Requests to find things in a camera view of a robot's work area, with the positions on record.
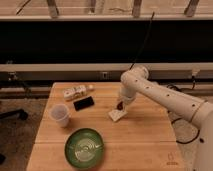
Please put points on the black office chair base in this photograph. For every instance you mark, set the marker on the black office chair base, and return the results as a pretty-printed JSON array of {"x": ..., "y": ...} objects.
[{"x": 20, "y": 113}]

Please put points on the white sponge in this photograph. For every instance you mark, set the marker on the white sponge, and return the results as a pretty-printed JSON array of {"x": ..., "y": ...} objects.
[{"x": 117, "y": 114}]

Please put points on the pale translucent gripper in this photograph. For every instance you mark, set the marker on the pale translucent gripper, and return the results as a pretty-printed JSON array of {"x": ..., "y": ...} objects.
[{"x": 123, "y": 104}]

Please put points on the dark red pepper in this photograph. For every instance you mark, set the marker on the dark red pepper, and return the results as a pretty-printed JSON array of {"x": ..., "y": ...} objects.
[{"x": 119, "y": 106}]

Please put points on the translucent plastic cup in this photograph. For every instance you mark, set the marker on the translucent plastic cup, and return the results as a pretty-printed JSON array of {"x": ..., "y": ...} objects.
[{"x": 60, "y": 114}]

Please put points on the black smartphone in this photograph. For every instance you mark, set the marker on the black smartphone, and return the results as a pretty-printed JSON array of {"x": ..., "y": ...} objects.
[{"x": 83, "y": 103}]

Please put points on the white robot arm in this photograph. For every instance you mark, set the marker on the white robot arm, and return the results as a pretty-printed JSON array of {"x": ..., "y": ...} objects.
[{"x": 195, "y": 110}]

